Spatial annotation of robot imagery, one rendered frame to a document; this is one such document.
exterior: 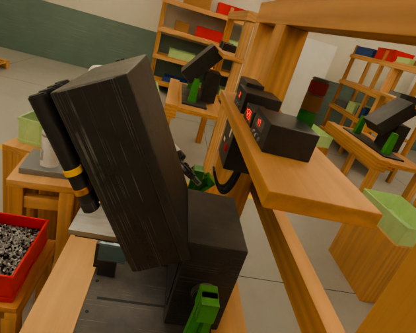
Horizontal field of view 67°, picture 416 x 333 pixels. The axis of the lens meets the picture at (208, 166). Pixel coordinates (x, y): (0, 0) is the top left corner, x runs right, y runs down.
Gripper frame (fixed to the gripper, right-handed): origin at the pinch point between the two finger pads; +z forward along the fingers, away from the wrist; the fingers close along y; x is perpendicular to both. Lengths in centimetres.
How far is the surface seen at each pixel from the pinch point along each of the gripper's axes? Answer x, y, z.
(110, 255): 37.1, -21.5, 1.3
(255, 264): 27, 161, 73
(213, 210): 0.0, -21.6, 13.5
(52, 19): 57, 528, -565
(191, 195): 2.7, -17.6, 4.4
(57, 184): 58, 25, -51
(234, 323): 22, -13, 48
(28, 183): 66, 19, -59
